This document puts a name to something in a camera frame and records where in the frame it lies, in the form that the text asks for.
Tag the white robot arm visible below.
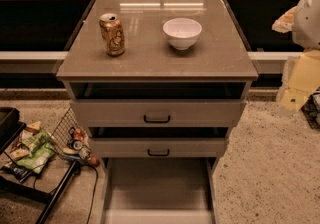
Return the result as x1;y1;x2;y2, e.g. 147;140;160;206
272;0;320;50

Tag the white ceramic bowl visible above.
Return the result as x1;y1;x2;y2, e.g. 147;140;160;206
163;18;202;50

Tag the black tray stand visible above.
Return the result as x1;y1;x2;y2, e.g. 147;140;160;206
0;107;80;224

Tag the gold soda can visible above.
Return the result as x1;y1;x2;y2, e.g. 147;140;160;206
99;13;125;57

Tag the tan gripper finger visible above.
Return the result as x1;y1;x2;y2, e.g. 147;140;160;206
272;7;296;33

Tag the wire basket right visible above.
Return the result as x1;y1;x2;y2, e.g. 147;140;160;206
302;89;320;129

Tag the green chip bag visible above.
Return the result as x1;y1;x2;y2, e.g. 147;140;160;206
16;128;55;174

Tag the black power cable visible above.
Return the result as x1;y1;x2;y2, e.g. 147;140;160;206
71;161;100;224

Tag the yellow cardboard box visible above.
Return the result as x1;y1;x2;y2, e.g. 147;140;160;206
279;50;320;111

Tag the grey drawer cabinet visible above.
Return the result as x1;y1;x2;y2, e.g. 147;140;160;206
57;0;257;212

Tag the red soda can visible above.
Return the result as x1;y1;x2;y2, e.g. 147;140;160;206
69;128;84;151

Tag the blue snack packet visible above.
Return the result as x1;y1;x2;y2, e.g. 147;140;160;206
1;163;32;182

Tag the grey drawer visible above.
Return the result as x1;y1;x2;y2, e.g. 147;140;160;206
101;158;219;224
68;82;248;128
89;127;229;158

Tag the wire mesh basket left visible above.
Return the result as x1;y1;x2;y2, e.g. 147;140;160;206
0;107;88;182

